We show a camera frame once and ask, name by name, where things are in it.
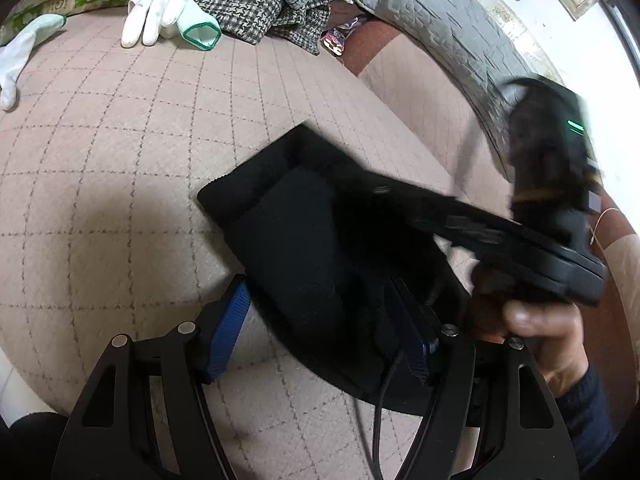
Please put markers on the person's right forearm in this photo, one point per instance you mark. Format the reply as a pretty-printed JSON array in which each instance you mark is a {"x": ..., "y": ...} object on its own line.
[{"x": 590, "y": 425}]

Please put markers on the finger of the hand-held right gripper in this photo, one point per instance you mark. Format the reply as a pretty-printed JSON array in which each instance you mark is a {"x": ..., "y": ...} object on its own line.
[{"x": 435, "y": 215}]

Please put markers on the black pants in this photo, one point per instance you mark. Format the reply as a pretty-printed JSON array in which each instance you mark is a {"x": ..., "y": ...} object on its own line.
[{"x": 300, "y": 250}]

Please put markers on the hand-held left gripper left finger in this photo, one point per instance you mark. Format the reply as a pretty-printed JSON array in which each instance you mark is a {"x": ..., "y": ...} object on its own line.
[{"x": 227, "y": 335}]

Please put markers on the dark purple cloth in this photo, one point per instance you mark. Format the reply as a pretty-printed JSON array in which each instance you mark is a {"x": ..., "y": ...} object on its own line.
[{"x": 342, "y": 12}]

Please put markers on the colourful snack packet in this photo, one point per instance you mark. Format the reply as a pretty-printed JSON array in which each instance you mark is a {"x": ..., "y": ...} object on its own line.
[{"x": 337, "y": 37}]

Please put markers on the person's right hand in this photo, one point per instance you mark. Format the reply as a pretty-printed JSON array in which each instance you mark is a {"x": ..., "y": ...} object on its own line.
[{"x": 545, "y": 330}]

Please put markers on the grey quilted pillow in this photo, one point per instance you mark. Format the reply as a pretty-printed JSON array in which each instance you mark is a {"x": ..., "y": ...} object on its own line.
[{"x": 440, "y": 15}]

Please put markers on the white glove with green cuff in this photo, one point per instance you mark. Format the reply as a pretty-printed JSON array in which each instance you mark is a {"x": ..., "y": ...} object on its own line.
[{"x": 160, "y": 10}]

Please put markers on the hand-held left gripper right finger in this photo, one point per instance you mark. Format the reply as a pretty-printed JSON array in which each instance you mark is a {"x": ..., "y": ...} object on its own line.
[{"x": 415, "y": 345}]

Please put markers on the houndstooth coat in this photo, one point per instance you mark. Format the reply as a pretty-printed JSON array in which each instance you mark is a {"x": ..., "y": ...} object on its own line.
[{"x": 235, "y": 5}]

